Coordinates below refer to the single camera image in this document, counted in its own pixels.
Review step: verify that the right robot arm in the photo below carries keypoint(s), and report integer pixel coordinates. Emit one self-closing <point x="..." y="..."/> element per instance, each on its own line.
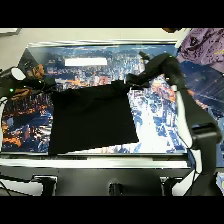
<point x="195" y="116"/>

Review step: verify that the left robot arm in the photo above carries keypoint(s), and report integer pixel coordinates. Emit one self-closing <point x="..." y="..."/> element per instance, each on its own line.
<point x="20" y="84"/>

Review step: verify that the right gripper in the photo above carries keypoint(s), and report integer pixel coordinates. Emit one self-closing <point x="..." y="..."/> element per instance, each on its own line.
<point x="138" y="80"/>

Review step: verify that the purple printed garment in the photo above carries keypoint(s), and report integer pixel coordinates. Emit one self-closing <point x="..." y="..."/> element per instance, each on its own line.
<point x="203" y="45"/>

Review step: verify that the black garment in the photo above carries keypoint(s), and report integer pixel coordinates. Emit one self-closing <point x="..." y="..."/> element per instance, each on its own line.
<point x="91" y="118"/>

